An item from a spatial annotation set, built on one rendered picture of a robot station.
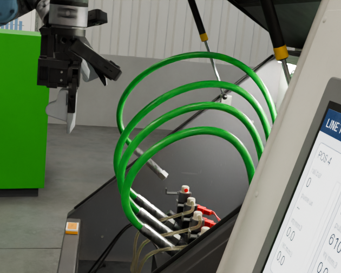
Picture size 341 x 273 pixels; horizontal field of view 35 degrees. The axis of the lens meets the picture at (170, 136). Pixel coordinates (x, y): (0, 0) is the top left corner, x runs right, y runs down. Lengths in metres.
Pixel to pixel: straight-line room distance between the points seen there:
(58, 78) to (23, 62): 3.28
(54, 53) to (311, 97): 0.57
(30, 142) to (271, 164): 3.81
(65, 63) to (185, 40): 6.79
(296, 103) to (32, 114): 3.79
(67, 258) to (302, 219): 0.76
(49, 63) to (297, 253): 0.66
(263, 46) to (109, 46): 2.23
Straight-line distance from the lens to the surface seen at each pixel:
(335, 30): 0.73
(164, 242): 0.95
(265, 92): 1.19
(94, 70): 1.38
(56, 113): 1.13
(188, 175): 1.50
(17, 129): 4.46
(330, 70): 0.70
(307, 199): 0.63
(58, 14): 1.10
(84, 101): 7.67
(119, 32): 7.64
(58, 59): 1.11
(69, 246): 1.35
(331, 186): 0.59
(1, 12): 1.31
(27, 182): 4.58
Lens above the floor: 1.49
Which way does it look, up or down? 11 degrees down
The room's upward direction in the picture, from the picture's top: 6 degrees clockwise
